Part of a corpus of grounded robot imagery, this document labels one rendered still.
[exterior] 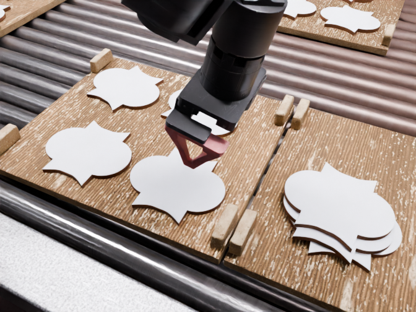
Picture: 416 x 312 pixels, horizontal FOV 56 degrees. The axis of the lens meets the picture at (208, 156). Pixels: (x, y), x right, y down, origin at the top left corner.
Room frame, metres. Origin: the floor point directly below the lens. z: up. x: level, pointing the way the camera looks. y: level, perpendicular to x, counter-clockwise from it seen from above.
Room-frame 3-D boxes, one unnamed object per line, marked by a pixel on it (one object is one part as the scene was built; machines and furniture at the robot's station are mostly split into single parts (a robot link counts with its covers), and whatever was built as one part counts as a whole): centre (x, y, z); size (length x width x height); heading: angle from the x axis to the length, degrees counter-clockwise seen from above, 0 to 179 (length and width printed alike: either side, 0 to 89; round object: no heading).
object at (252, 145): (0.50, 0.10, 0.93); 0.41 x 0.35 x 0.02; 65
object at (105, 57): (0.70, 0.22, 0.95); 0.06 x 0.02 x 0.03; 155
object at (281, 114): (0.54, -0.13, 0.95); 0.06 x 0.02 x 0.03; 155
